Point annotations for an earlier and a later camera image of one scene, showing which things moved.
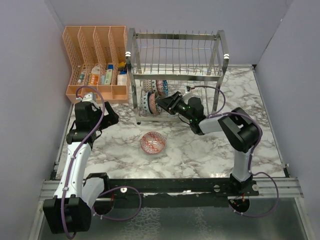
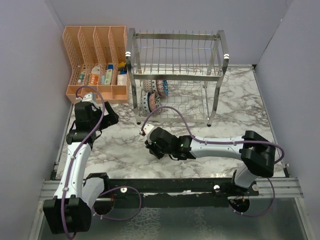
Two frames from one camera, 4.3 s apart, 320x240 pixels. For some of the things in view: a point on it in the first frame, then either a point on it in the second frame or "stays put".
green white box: (108, 76) stays put
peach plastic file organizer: (98, 56) stays put
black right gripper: (170, 103) to (150, 145)
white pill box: (122, 80) stays put
